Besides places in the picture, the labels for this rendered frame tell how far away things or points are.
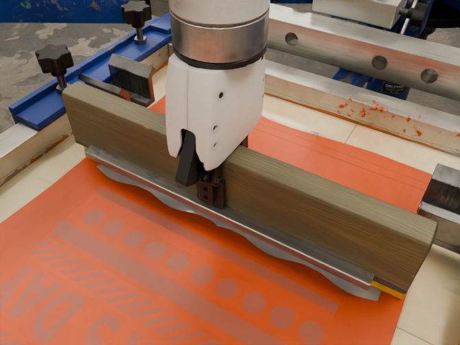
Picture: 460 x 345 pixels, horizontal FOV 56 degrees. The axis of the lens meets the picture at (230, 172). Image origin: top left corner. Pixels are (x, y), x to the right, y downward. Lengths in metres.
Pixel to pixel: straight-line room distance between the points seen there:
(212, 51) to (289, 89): 0.34
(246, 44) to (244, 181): 0.14
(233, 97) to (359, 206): 0.14
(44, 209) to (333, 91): 0.40
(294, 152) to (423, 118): 0.17
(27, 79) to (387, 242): 2.53
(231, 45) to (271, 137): 0.29
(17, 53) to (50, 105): 2.45
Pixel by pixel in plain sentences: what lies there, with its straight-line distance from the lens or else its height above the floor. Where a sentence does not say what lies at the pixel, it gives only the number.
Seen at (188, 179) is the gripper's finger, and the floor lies 1.07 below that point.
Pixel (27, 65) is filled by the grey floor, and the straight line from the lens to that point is 2.91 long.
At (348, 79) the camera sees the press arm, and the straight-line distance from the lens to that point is 0.81.
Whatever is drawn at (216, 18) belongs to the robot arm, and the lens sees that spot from 0.31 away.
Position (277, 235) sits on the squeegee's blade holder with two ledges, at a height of 0.99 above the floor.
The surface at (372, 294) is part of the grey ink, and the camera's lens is 0.45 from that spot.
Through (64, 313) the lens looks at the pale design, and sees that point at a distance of 0.45.
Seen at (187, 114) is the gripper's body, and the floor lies 1.12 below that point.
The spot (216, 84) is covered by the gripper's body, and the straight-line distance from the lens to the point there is 0.33.
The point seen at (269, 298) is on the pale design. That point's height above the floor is 0.95.
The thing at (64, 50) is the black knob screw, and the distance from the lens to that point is 0.61.
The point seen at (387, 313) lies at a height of 0.95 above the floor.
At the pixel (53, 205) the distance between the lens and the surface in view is 0.54.
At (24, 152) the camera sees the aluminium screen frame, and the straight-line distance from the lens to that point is 0.59.
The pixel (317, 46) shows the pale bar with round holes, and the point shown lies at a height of 1.01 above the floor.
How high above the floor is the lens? 1.33
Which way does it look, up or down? 44 degrees down
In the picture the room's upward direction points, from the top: straight up
